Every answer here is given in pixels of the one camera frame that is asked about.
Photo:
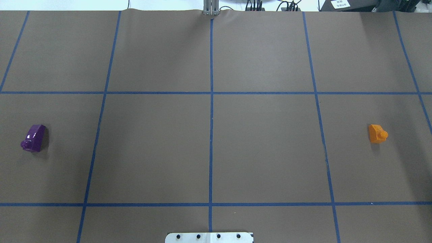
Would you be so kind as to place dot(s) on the orange trapezoid block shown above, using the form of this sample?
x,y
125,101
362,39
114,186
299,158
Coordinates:
x,y
377,134

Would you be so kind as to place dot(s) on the black box with label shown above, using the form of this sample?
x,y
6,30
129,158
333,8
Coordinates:
x,y
369,5

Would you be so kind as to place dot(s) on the aluminium frame post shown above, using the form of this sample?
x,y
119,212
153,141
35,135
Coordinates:
x,y
211,7

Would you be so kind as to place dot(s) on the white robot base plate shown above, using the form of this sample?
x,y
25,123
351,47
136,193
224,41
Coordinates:
x,y
210,237

